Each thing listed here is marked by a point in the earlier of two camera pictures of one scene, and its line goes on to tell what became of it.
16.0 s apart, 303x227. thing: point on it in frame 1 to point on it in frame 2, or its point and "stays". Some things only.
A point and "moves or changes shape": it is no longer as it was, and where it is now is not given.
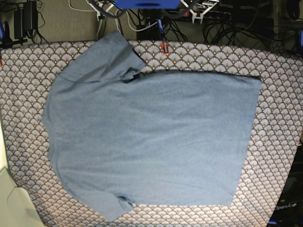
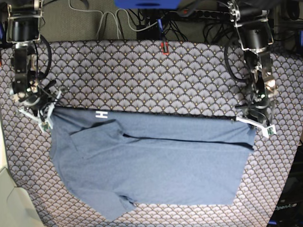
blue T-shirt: (160, 139) moves or changes shape
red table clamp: (167, 48) stays
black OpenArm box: (289, 211) stays
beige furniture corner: (16, 209) stays
